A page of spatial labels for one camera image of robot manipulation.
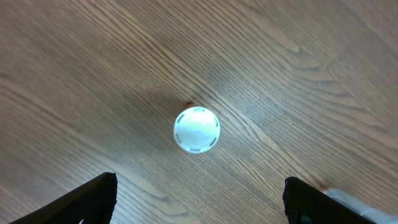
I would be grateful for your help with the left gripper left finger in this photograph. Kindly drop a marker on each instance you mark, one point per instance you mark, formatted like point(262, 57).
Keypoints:
point(90, 203)

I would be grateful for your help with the orange bottle white cap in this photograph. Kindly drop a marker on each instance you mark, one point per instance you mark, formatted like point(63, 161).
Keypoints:
point(196, 129)

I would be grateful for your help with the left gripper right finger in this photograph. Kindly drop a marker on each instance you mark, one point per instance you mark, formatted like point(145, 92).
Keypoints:
point(305, 204)

